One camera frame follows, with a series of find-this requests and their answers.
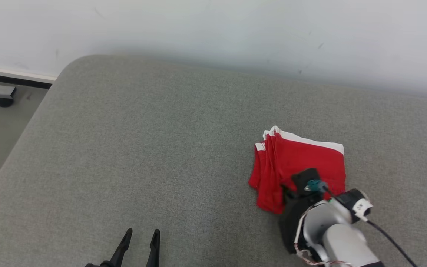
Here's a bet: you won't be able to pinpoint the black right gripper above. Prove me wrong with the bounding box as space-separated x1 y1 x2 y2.
280 192 325 255

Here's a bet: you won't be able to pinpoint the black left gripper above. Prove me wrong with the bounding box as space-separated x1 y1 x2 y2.
85 228 160 267

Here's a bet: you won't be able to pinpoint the red shorts with number 23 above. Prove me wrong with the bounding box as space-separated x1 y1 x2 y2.
248 126 347 215

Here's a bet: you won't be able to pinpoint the black floor edge strip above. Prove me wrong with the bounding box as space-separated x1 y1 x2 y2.
0 72 53 90

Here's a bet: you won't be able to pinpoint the teal cable connector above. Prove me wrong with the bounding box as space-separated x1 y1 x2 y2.
304 179 328 194

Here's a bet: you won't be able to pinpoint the white wall baseboard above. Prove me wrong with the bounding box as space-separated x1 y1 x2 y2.
0 65 57 83

